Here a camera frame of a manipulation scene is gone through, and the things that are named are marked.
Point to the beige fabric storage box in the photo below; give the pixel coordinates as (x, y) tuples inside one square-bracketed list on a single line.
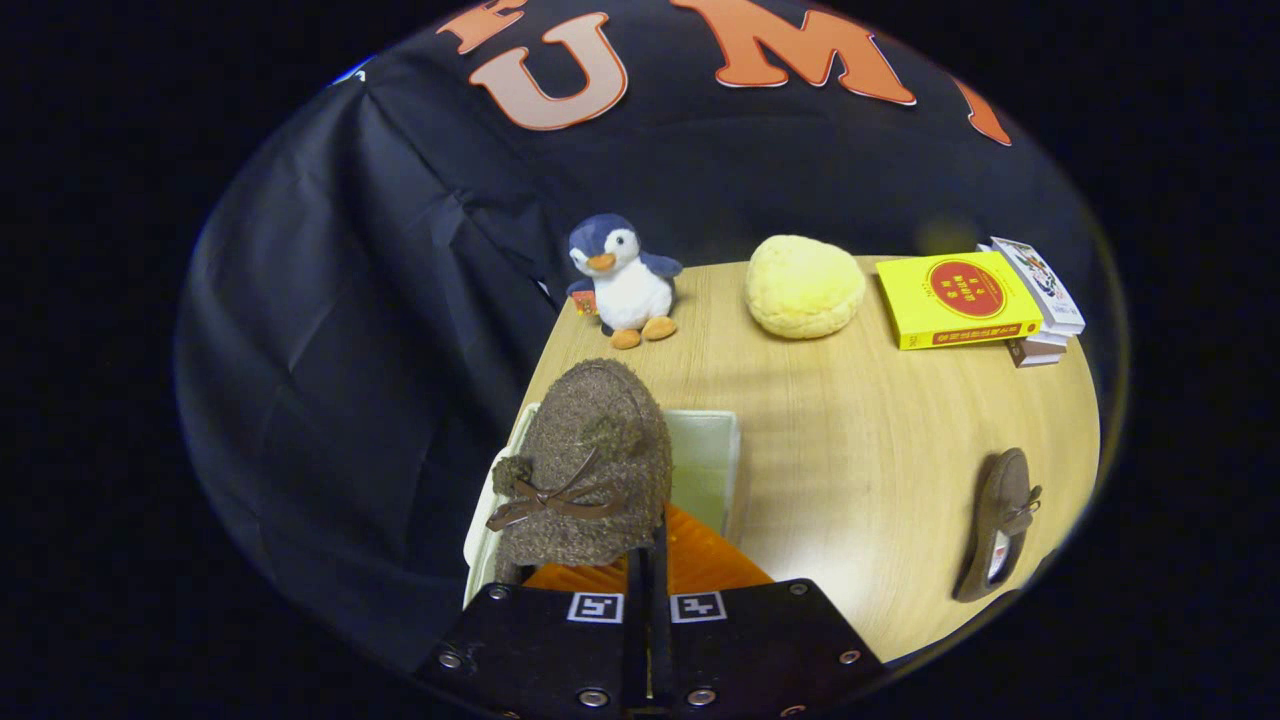
[(705, 460)]

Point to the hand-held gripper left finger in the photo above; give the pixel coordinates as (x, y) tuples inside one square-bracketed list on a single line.
[(540, 650)]

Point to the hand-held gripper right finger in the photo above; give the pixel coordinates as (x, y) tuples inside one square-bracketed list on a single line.
[(760, 650)]

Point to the white illustrated cover book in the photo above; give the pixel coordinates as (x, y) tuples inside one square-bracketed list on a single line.
[(1045, 285)]

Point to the yellow round bread plush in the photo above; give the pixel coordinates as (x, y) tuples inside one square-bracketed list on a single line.
[(805, 288)]

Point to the yellow book with red circle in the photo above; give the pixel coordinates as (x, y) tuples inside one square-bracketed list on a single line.
[(955, 300)]

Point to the thin white book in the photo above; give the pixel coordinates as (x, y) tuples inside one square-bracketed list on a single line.
[(1050, 339)]

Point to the penguin plush toy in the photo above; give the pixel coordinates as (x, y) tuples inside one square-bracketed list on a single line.
[(630, 290)]

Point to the brown fuzzy shoe with bow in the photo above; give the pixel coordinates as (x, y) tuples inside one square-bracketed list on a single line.
[(1000, 510), (590, 430)]

